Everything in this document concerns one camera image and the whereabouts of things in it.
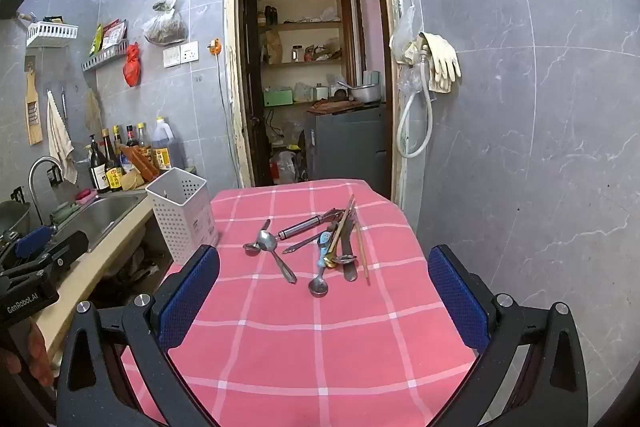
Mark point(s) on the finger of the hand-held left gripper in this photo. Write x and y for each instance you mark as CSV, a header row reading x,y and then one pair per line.
x,y
67,249
32,240

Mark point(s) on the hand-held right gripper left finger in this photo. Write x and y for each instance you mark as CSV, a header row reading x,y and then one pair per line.
x,y
190,297

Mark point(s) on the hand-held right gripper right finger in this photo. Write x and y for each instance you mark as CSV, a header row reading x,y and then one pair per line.
x,y
457,297

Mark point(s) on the white perforated utensil holder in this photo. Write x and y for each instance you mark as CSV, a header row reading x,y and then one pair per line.
x,y
182,212

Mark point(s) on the large steel spoon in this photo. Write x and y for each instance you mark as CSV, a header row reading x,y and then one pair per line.
x,y
280,262

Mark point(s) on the light wooden chopstick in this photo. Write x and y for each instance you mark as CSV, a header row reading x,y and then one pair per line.
x,y
346,227
341,222

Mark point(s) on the person's left hand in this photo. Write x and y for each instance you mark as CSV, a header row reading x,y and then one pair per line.
x,y
39,349

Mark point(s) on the beige countertop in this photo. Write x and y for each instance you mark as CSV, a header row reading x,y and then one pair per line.
x,y
85,272

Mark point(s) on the green soap dish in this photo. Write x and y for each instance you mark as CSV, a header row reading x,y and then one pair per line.
x,y
65,212

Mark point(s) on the steel sink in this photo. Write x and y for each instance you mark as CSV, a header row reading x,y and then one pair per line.
x,y
100,217

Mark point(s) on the pink sponge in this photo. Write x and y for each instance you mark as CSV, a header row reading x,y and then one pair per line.
x,y
85,195

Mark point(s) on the steel faucet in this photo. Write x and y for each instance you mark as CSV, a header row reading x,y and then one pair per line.
x,y
37,167

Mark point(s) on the small steel spoon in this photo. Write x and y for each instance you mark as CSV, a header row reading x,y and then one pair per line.
x,y
252,247

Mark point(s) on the dark pump bottle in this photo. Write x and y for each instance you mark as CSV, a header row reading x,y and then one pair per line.
x,y
96,172

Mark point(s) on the beige hanging towel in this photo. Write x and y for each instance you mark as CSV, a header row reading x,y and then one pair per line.
x,y
61,142

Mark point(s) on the dark red chopstick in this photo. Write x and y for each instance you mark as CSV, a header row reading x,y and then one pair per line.
x,y
362,252

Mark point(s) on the orange snack packets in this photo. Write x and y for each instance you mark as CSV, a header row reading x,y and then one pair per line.
x,y
140,162

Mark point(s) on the yellow cap sauce bottle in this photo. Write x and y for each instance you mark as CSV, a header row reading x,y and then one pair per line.
x,y
118,139

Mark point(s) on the wooden grater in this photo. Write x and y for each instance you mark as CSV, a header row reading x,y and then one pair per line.
x,y
34,117

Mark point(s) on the slim pointed steel utensil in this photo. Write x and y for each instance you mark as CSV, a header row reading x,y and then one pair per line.
x,y
302,243

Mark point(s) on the red label dark bottle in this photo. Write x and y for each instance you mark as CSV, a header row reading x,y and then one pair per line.
x,y
131,138

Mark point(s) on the pink checked tablecloth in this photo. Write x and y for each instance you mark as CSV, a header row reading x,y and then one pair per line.
x,y
310,347

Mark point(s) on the amber glass bottle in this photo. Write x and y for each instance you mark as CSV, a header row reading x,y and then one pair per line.
x,y
143,139

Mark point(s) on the large dark oil jug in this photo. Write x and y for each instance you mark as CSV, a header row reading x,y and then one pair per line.
x,y
161,147

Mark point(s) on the hanging steel utensil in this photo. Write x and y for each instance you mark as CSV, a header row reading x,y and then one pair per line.
x,y
64,102

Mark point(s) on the white plastic floor bag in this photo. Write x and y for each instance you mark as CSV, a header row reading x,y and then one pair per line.
x,y
285,167

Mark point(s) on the red plastic bag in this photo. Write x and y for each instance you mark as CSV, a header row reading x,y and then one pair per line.
x,y
132,67

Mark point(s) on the yellow green packet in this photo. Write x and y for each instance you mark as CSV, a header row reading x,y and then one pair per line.
x,y
96,39

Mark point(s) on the green box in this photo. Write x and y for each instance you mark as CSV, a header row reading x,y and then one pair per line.
x,y
277,97

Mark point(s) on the red seasoning packet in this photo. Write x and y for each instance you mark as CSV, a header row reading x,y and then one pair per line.
x,y
114,33

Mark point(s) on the metal pot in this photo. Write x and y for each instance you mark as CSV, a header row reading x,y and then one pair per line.
x,y
367,93

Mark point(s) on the wooden cutting board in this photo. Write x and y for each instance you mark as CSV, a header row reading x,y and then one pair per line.
x,y
335,106

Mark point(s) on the light green container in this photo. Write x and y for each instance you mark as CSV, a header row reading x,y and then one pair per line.
x,y
371,78

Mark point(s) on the cream rubber gloves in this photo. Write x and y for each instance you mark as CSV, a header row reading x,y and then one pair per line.
x,y
440,57

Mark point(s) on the clear bag of dried goods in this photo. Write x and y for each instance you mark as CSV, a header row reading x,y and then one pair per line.
x,y
165,27

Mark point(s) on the wooden shelf unit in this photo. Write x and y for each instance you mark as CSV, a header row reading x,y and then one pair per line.
x,y
305,27

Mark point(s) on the grey wall rack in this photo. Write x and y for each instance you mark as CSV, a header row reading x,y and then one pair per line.
x,y
102,58

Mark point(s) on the white wall basket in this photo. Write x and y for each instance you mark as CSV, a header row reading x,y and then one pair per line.
x,y
50,33

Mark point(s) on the white wall switch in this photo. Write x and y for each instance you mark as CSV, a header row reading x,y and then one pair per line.
x,y
172,57

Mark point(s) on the white wall socket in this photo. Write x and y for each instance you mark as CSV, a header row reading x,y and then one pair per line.
x,y
189,52

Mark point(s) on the worn door frame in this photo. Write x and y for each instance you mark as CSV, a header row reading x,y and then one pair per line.
x,y
231,57

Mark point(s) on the orange wall plug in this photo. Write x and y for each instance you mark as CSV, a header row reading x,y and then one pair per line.
x,y
215,47

